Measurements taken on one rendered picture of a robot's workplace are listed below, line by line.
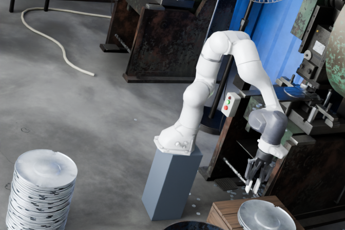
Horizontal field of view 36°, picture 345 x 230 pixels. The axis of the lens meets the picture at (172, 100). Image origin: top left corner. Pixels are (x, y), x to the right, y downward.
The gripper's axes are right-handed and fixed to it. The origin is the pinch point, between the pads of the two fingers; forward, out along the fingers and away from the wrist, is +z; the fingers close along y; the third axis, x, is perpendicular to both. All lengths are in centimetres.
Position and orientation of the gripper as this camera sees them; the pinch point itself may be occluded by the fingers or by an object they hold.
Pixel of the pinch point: (252, 186)
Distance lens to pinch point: 253.8
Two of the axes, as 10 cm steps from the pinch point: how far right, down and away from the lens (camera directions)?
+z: -2.4, 8.6, 4.4
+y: -9.6, -1.4, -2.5
